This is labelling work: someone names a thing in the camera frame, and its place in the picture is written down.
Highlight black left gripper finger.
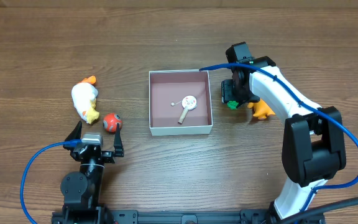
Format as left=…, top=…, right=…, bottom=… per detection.
left=114, top=123, right=124, bottom=157
left=63, top=121, right=82, bottom=149

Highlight green round toy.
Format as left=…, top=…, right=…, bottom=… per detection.
left=227, top=101, right=239, bottom=110

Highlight orange dog figurine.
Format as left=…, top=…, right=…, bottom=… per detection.
left=247, top=99, right=275, bottom=119

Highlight red and grey ball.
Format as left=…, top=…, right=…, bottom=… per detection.
left=103, top=113, right=122, bottom=133

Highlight white and yellow chick plush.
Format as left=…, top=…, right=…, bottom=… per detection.
left=71, top=75, right=99, bottom=124

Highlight small wooden rattle drum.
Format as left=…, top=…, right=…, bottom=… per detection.
left=170, top=95, right=197, bottom=124

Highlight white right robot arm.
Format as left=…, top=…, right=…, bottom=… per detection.
left=221, top=57, right=346, bottom=223

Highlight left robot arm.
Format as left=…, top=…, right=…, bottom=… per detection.
left=51, top=121, right=124, bottom=224

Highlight white box with pink inside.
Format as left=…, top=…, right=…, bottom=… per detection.
left=149, top=70, right=213, bottom=136

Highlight blue left cable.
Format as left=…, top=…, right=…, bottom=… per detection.
left=19, top=139, right=83, bottom=224

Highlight blue cable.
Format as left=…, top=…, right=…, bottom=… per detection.
left=198, top=63, right=358, bottom=215
left=19, top=139, right=83, bottom=224

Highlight blue right cable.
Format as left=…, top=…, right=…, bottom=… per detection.
left=198, top=63, right=358, bottom=215

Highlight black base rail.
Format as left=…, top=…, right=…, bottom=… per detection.
left=51, top=208, right=326, bottom=224

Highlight thick black cable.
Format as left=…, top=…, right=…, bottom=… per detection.
left=278, top=192, right=358, bottom=224

